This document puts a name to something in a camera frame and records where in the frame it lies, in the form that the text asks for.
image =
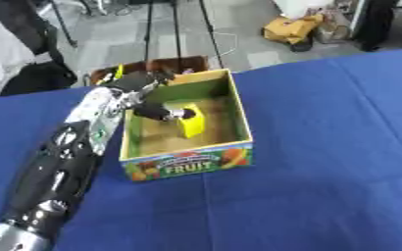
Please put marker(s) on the person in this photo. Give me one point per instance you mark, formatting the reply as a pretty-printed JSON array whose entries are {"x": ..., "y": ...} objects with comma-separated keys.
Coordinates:
[{"x": 1, "y": 52}]

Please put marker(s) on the black tripod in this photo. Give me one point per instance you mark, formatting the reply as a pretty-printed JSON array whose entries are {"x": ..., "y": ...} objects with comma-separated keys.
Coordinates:
[{"x": 176, "y": 29}]

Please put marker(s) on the cardboard box with green inside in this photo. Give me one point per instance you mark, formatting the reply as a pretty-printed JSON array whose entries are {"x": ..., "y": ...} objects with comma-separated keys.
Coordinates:
[{"x": 187, "y": 137}]

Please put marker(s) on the black stand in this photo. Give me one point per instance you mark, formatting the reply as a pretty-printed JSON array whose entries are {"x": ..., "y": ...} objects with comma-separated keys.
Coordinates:
[{"x": 376, "y": 23}]

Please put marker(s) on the black bag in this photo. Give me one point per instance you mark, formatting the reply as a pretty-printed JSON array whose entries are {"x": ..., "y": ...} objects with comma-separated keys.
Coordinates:
[{"x": 38, "y": 76}]

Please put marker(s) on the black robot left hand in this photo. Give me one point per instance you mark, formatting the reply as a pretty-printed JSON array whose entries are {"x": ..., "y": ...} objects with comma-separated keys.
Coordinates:
[{"x": 147, "y": 98}]

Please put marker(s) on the yellow block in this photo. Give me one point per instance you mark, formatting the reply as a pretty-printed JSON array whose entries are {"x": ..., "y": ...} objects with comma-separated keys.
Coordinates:
[{"x": 192, "y": 124}]

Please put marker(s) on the brown cardboard box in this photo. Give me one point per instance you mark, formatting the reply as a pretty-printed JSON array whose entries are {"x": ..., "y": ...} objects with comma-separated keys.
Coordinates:
[{"x": 153, "y": 67}]

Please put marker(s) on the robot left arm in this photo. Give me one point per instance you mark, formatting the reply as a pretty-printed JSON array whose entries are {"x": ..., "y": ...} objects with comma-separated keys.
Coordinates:
[{"x": 67, "y": 157}]

